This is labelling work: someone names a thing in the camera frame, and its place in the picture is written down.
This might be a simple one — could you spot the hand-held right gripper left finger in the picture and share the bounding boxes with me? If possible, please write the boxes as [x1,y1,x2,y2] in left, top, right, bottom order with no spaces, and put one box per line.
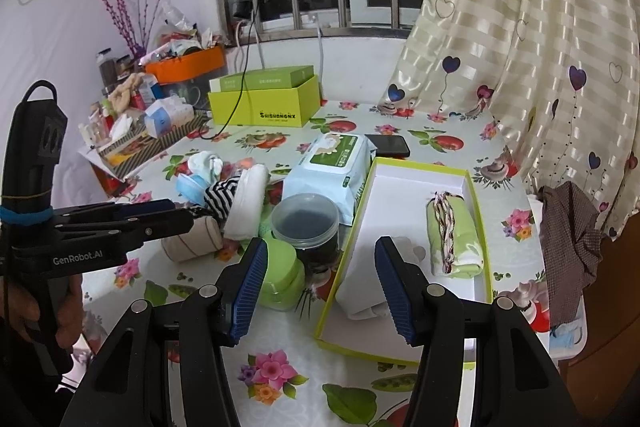
[60,237,271,427]

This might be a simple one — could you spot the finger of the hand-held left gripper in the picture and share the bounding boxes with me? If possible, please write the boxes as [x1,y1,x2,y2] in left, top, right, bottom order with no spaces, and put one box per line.
[59,208,196,254]
[52,199,177,229]

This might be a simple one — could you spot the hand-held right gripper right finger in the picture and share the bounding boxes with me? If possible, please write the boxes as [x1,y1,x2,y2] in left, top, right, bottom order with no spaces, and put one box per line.
[374,235,583,427]

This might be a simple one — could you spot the beige cloth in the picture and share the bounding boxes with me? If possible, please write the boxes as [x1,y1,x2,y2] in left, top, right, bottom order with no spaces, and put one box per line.
[161,216,224,263]

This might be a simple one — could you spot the white cloth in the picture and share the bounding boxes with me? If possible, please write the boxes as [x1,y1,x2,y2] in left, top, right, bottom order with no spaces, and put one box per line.
[335,234,431,322]

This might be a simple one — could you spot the black white striped sock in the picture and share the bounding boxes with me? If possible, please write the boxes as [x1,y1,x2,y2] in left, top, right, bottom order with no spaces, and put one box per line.
[202,176,246,220]

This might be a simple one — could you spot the white towel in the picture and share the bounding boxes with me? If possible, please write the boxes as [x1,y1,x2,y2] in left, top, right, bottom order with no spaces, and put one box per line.
[223,163,271,242]

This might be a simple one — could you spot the green towel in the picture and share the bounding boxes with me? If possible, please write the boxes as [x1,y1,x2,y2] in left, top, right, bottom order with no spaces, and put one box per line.
[426,191,485,279]

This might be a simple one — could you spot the white box with green rim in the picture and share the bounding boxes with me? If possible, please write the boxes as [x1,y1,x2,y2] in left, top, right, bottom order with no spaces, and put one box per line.
[314,157,492,367]

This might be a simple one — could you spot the person's left hand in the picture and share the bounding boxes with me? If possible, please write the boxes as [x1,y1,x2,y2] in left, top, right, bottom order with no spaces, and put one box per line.
[0,274,84,351]

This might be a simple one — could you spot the green round container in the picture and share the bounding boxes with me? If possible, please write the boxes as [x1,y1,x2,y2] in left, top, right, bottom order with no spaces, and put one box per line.
[257,238,306,312]

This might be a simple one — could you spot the light blue sock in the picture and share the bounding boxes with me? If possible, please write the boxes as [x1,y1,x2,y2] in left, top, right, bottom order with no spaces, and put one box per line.
[176,173,211,206]

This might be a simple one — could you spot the striped tray box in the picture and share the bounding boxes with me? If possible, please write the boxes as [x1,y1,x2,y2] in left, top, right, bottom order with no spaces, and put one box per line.
[90,112,211,180]

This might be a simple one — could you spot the floral tablecloth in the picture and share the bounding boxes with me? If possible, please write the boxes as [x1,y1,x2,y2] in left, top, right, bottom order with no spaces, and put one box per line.
[80,99,551,427]

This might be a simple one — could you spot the white and blue sock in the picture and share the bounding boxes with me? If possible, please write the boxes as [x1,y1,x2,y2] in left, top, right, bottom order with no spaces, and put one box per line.
[187,151,224,182]

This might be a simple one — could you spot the white tissue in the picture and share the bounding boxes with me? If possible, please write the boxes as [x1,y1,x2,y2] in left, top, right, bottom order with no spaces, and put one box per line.
[107,114,133,140]

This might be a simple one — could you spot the blue white tissue box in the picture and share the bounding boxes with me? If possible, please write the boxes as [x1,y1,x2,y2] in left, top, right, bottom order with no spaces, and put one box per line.
[145,99,195,130]

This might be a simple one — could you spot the clear jar with dark lid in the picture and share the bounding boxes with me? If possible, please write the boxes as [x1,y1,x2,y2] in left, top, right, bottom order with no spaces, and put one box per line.
[271,193,342,278]

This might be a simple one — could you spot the beige plush toy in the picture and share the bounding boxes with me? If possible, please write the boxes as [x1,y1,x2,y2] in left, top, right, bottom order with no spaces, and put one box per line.
[107,73,148,112]

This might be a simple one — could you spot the dark glass jar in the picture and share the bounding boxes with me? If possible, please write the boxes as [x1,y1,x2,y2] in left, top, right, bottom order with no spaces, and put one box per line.
[97,49,116,88]

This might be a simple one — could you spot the black printed box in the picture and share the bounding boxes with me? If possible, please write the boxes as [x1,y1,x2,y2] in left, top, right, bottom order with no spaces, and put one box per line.
[160,72,216,108]

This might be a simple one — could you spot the wet wipes pack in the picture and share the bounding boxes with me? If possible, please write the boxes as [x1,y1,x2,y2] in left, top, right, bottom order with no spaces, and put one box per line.
[282,133,378,228]

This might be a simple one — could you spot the black phone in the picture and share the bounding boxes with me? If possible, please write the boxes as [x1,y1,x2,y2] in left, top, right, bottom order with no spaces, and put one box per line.
[364,134,411,158]

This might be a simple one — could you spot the orange box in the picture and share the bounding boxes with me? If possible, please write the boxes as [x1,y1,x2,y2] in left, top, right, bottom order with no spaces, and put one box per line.
[144,45,227,84]

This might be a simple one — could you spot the lime green box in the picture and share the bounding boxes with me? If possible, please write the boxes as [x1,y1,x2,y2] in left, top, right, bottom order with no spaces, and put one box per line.
[207,74,321,129]

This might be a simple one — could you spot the pile of packets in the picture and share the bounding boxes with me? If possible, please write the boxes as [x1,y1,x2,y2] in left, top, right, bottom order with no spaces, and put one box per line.
[157,2,226,58]

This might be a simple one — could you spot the blue face mask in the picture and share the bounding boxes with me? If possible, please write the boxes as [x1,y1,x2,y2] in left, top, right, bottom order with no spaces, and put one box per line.
[550,324,586,350]

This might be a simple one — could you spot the brown checked cloth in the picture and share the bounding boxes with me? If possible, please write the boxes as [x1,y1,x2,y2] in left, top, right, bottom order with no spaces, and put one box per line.
[537,181,608,325]

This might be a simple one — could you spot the green flat box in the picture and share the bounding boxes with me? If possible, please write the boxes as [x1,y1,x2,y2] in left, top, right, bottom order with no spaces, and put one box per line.
[209,65,315,92]

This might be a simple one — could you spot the black device on windowsill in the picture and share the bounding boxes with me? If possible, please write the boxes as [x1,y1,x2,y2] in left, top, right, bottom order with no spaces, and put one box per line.
[232,0,266,20]

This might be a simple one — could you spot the cream curtain with hearts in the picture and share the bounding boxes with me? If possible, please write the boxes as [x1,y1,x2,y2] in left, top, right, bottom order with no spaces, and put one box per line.
[377,0,640,240]

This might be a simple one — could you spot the black cable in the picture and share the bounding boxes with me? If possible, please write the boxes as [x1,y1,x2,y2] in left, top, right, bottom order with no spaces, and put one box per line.
[200,7,262,141]

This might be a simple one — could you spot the white looped cables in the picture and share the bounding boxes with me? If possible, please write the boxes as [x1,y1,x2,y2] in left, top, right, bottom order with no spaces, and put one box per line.
[231,19,263,74]

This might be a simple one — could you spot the white cable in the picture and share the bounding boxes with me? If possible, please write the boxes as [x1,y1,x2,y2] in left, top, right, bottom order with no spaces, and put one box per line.
[314,14,327,102]

